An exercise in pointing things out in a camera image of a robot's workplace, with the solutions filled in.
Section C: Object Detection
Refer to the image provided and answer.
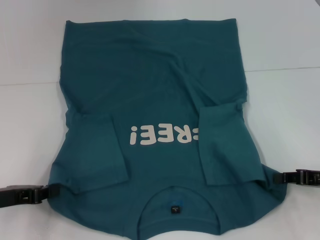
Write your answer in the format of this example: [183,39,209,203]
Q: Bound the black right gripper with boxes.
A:
[271,169,320,188]

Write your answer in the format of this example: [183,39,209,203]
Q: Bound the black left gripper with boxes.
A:
[0,184,61,208]

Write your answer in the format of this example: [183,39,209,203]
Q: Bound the teal shirt with cream lettering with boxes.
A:
[46,17,290,240]

